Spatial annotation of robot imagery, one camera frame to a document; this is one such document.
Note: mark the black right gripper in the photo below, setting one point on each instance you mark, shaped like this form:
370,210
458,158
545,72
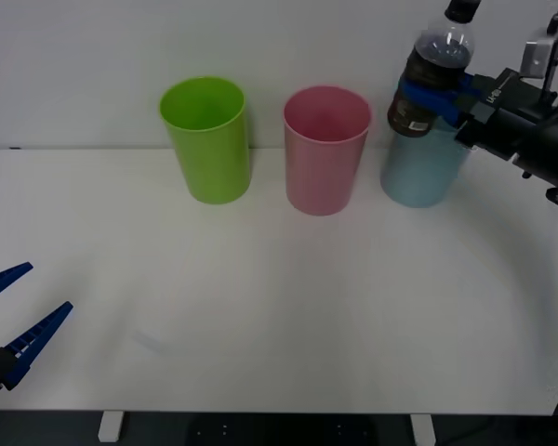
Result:
502,116

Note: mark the dark plastic bottle black cap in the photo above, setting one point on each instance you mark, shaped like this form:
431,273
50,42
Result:
430,65

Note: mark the pale blue plastic bin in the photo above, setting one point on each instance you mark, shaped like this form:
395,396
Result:
418,172

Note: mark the white table leg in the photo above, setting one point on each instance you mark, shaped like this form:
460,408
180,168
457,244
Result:
422,429
110,426

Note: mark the pink plastic bin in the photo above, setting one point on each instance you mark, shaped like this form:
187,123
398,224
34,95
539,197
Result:
318,176

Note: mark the green plastic bin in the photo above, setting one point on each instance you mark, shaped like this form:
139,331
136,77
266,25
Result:
211,162

